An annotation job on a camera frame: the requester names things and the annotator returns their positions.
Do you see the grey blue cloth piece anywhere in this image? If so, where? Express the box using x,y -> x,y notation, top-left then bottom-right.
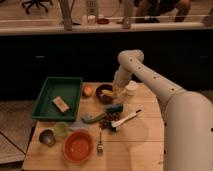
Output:
69,121 -> 89,131

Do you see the white container pair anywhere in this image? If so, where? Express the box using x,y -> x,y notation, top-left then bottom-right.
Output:
81,15 -> 96,26

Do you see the dark purple bowl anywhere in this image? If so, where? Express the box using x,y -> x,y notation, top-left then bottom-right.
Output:
95,84 -> 113,104

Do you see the tan sponge block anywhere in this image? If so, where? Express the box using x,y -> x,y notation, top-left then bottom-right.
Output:
52,96 -> 70,113

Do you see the green plastic tray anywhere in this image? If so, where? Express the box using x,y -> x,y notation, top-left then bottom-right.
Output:
32,77 -> 83,121

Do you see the orange bowl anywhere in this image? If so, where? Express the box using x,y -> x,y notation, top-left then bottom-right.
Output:
62,130 -> 93,163

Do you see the small red dish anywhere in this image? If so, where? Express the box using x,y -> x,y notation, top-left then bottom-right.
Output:
97,18 -> 109,25

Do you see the teal sponge block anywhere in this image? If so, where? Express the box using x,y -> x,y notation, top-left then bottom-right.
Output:
106,103 -> 123,114

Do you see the white dish brush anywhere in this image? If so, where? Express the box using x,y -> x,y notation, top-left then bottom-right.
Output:
111,109 -> 142,128

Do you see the white cup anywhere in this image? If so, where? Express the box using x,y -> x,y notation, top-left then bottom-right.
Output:
125,81 -> 138,97

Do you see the light green cup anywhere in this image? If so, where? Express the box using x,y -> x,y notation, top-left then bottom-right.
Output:
54,122 -> 68,138

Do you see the seated person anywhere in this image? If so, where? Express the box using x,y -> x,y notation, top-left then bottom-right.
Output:
134,0 -> 191,23

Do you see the bunch of red grapes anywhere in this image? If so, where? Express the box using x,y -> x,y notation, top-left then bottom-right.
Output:
99,112 -> 120,131

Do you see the red orange apple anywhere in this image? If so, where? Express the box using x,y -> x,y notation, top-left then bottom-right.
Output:
83,85 -> 93,97

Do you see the black office chair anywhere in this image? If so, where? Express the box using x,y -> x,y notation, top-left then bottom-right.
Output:
21,0 -> 53,14

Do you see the dark metal cup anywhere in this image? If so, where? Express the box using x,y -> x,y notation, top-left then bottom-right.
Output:
39,129 -> 56,147

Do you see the silver fork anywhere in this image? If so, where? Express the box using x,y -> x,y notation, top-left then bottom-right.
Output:
97,128 -> 103,155

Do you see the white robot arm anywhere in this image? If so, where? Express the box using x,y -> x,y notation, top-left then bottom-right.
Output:
114,50 -> 213,171

